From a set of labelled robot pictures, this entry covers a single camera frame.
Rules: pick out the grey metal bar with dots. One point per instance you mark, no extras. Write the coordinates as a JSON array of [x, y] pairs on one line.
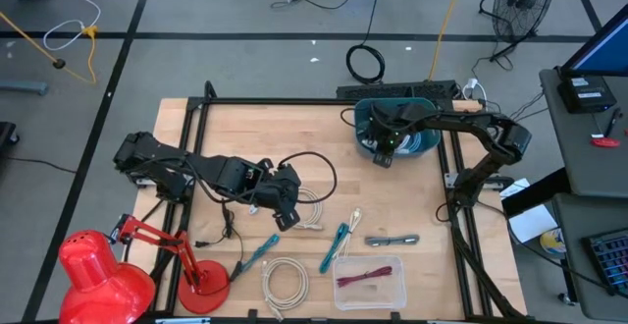
[[22, 86]]

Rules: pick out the clear plastic container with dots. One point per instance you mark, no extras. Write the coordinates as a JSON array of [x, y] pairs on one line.
[[387, 297]]

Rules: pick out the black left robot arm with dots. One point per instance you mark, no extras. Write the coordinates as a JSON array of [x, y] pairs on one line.
[[162, 164]]

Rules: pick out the black pen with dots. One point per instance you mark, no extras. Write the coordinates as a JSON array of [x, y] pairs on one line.
[[612, 123]]

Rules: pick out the red desk lamp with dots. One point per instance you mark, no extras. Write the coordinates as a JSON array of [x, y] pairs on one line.
[[98, 285]]

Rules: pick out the black power strip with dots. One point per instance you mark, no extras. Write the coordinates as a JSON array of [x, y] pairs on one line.
[[392, 90]]

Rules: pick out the white power plug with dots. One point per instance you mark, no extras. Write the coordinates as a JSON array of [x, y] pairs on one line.
[[472, 86]]

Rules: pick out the grey desk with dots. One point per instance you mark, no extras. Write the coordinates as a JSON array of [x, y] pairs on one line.
[[589, 172], [574, 275]]

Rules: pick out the round yellow blue disc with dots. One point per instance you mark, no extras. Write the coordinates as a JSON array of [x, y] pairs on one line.
[[552, 243]]

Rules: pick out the black box device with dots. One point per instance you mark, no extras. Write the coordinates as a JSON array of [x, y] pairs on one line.
[[586, 93]]

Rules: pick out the teal plastic bin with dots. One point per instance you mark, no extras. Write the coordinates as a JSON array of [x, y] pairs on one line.
[[429, 149]]

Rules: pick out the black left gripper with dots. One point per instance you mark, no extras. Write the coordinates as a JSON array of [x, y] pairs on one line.
[[279, 191]]

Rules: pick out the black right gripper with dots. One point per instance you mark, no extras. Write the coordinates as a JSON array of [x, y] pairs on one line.
[[397, 123]]

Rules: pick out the red flat object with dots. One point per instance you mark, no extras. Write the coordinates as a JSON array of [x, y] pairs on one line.
[[606, 143]]

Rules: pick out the computer monitor blue screen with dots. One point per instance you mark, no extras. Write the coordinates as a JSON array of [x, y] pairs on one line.
[[603, 49]]

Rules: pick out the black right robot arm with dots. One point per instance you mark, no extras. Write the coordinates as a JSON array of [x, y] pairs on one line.
[[471, 123]]

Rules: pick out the white paper sheet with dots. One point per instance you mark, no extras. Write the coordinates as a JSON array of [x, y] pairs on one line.
[[532, 223], [515, 186]]

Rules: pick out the black aluminium table frame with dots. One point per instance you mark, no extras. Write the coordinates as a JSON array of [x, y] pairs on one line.
[[319, 101]]

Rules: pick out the keyboard with coloured keys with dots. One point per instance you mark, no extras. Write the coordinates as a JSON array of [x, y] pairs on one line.
[[613, 260]]

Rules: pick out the black floor fan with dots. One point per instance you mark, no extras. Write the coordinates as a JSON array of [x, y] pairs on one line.
[[522, 0]]

